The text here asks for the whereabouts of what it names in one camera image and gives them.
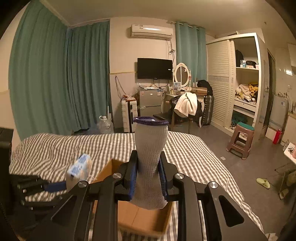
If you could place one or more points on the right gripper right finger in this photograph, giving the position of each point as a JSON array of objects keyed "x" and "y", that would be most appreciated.
[{"x": 205, "y": 211}]

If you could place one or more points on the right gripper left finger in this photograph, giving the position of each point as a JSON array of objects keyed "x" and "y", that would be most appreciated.
[{"x": 90, "y": 205}]

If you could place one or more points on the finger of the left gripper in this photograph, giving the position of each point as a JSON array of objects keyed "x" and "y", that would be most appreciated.
[{"x": 55, "y": 187}]

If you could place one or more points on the blue white tissue pack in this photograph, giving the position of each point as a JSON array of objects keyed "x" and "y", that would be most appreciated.
[{"x": 79, "y": 171}]

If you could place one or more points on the grey sock purple cuff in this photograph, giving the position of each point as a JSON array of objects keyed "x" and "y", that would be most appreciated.
[{"x": 150, "y": 138}]

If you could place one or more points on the grey checkered bed quilt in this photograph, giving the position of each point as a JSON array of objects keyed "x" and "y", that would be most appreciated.
[{"x": 50, "y": 155}]

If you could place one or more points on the green slipper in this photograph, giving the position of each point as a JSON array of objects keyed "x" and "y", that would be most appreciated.
[{"x": 263, "y": 182}]

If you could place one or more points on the brown plastic stool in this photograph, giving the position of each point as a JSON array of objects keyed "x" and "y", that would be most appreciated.
[{"x": 241, "y": 139}]

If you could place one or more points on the brown cardboard box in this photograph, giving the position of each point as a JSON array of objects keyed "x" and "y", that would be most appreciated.
[{"x": 135, "y": 221}]

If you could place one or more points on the clear water jug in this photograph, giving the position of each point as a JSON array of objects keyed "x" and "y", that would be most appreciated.
[{"x": 105, "y": 125}]

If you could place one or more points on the small white side table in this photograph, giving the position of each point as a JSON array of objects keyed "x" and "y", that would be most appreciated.
[{"x": 288, "y": 152}]

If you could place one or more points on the red fire extinguisher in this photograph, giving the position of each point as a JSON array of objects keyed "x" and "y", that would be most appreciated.
[{"x": 277, "y": 137}]

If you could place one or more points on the large green curtain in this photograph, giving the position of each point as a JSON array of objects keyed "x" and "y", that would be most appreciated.
[{"x": 58, "y": 76}]

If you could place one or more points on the white suitcase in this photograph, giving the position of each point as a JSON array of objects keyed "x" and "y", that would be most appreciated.
[{"x": 129, "y": 111}]

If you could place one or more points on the black suitcase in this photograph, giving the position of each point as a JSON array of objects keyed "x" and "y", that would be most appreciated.
[{"x": 208, "y": 110}]

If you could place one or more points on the dark wooden chair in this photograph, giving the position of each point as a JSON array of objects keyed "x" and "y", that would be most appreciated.
[{"x": 175, "y": 119}]

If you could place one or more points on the silver mini fridge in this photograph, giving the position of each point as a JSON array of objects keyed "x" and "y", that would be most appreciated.
[{"x": 149, "y": 102}]

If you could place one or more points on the black backpack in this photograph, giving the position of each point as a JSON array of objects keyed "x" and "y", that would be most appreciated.
[{"x": 205, "y": 84}]

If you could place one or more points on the white wardrobe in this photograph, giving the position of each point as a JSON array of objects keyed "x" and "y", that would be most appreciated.
[{"x": 232, "y": 61}]

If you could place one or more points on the oval white vanity mirror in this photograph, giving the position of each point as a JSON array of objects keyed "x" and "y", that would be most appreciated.
[{"x": 182, "y": 76}]

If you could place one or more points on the white air conditioner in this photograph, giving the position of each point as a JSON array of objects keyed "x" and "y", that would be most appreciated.
[{"x": 151, "y": 31}]

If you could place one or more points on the small green window curtain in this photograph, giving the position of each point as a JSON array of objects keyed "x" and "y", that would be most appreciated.
[{"x": 191, "y": 50}]

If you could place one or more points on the black wall television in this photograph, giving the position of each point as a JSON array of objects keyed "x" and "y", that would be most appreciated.
[{"x": 150, "y": 68}]

